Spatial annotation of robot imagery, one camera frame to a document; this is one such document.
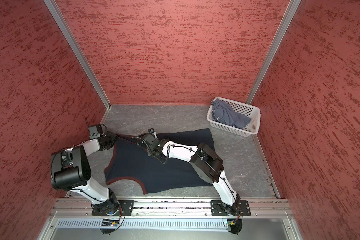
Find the left aluminium corner post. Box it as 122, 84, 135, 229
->
44, 0, 112, 110

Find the white plastic laundry basket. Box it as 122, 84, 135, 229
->
207, 97, 261, 137

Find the aluminium corner post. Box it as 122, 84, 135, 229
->
245, 0, 301, 104
44, 0, 112, 110

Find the aluminium mounting rail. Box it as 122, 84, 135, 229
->
49, 197, 294, 219

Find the right controller board with wires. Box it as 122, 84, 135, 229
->
227, 220, 243, 235

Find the left controller board with wires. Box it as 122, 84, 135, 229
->
100, 219, 120, 235

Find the navy tank top red trim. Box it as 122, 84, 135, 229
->
104, 135, 212, 195

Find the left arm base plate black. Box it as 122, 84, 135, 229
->
92, 200, 135, 217

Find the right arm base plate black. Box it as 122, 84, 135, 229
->
210, 200, 251, 217

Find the right aluminium corner post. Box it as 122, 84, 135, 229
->
245, 0, 301, 104

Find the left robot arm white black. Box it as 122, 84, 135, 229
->
50, 132, 122, 216

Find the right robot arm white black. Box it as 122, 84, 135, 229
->
133, 133, 242, 218

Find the white slotted cable duct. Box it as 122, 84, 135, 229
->
56, 218, 228, 232

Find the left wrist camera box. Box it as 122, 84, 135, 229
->
88, 124, 107, 140

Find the grey blue tank top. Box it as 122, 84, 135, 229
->
211, 98, 252, 129

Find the controller board with wires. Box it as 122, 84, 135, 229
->
227, 220, 243, 235
100, 219, 120, 235

